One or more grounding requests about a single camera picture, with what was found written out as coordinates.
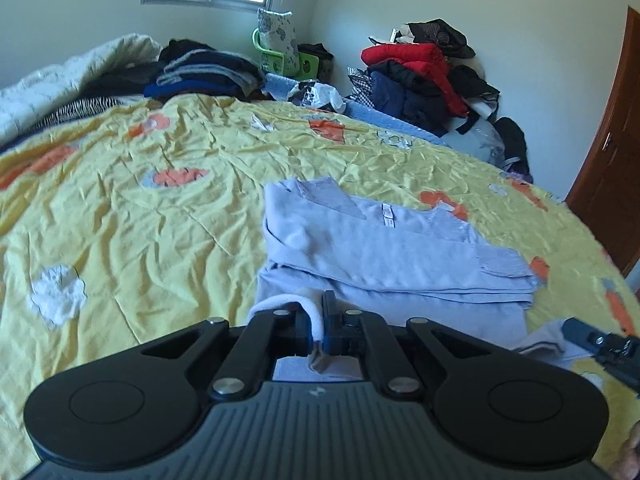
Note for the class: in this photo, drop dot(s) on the stack of dark folded clothes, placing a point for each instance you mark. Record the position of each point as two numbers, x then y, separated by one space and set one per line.
183 66

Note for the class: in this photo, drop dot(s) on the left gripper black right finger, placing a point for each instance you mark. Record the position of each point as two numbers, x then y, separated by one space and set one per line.
501 407

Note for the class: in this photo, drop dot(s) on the light lavender garment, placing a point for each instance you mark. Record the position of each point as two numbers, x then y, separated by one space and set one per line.
399 263

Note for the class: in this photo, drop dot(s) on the blue textured blanket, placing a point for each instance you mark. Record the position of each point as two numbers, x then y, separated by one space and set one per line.
279 86

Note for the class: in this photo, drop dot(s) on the black white plastic bag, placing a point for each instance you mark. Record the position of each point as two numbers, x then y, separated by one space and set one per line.
315 94

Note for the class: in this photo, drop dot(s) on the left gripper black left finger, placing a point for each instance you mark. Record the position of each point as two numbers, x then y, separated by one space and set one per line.
129 408

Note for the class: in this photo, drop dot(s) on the white quilted comforter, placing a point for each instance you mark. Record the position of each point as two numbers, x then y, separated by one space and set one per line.
43 91

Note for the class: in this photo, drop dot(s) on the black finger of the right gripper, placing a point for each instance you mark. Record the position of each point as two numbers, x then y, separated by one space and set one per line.
617 355

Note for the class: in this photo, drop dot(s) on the brown wooden door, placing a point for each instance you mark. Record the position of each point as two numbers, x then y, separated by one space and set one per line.
605 194

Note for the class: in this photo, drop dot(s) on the yellow carrot print bedsheet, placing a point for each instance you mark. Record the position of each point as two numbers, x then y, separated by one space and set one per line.
148 218

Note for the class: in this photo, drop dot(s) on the person's right hand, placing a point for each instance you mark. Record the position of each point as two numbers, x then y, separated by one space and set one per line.
627 464

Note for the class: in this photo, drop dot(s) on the white floral pillow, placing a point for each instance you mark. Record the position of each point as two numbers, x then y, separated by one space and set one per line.
277 32

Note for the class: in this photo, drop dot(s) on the pile of red dark clothes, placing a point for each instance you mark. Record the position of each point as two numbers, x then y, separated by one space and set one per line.
429 77

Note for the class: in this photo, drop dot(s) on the green plastic chair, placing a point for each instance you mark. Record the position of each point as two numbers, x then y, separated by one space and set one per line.
279 63

